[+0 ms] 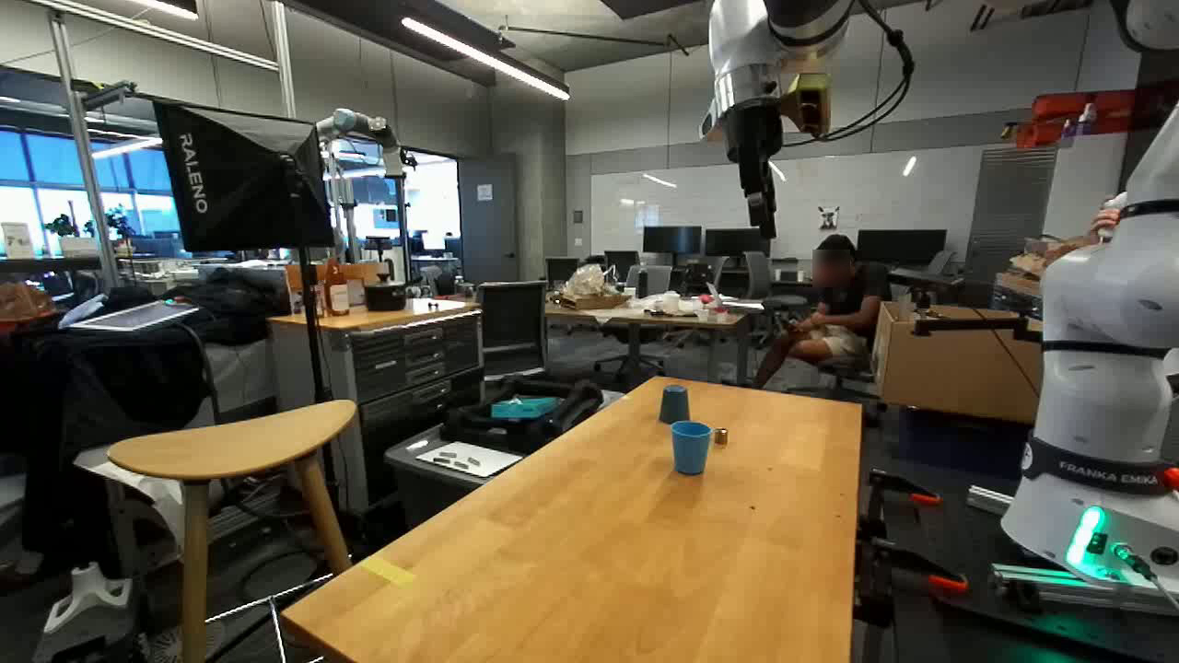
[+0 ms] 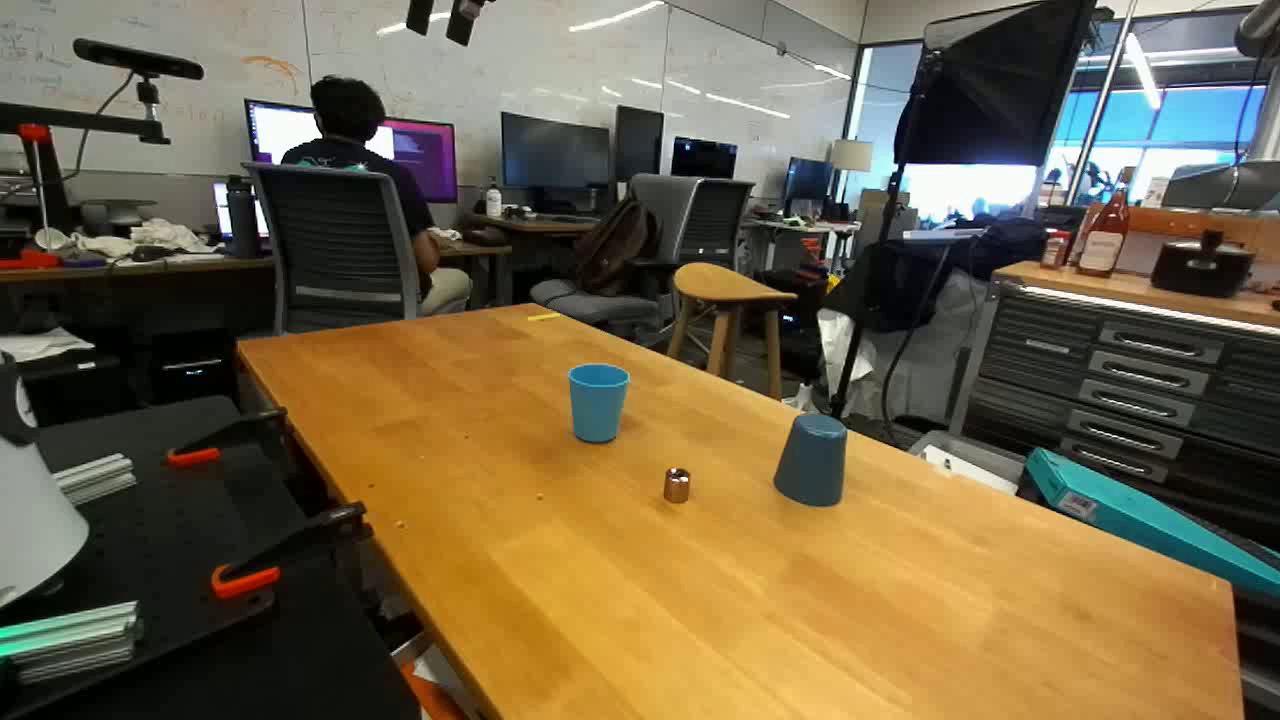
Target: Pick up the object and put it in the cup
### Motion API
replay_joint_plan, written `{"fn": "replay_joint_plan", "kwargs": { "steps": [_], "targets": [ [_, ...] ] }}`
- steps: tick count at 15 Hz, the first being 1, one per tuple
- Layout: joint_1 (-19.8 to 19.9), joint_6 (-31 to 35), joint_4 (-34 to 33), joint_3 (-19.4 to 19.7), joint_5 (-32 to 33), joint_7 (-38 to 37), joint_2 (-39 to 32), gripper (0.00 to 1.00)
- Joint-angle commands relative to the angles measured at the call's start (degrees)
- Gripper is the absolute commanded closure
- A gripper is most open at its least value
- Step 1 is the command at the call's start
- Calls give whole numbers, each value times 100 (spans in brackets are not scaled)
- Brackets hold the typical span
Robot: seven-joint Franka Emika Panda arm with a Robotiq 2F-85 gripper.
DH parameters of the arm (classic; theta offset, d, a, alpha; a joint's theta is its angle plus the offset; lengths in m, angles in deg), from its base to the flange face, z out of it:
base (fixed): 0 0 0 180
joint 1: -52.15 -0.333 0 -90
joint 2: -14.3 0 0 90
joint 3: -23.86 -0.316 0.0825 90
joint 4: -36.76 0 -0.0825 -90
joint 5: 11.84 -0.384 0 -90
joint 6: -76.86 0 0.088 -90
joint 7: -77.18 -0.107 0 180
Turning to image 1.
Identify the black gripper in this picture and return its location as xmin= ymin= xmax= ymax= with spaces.
xmin=727 ymin=107 xmax=780 ymax=241

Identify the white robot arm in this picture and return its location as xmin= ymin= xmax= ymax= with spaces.
xmin=704 ymin=0 xmax=1179 ymax=590

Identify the dark blue upside-down cup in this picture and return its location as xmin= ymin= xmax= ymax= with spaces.
xmin=661 ymin=384 xmax=689 ymax=422

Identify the light blue upright cup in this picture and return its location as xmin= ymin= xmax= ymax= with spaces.
xmin=672 ymin=420 xmax=712 ymax=474

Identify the seated person in black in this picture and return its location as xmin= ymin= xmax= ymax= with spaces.
xmin=757 ymin=236 xmax=889 ymax=388

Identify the cardboard box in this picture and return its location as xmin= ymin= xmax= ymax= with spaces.
xmin=873 ymin=303 xmax=1042 ymax=422

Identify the grey drawer cabinet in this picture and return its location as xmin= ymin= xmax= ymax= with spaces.
xmin=269 ymin=298 xmax=483 ymax=516

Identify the black softbox light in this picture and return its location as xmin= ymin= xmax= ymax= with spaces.
xmin=155 ymin=99 xmax=334 ymax=252

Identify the yellow tape strip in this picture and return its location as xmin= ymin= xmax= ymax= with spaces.
xmin=360 ymin=557 xmax=418 ymax=586

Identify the wooden stool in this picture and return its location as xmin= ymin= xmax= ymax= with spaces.
xmin=108 ymin=399 xmax=356 ymax=663

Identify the orange-handled black clamp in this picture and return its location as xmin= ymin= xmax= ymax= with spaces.
xmin=854 ymin=539 xmax=968 ymax=627
xmin=868 ymin=473 xmax=942 ymax=516

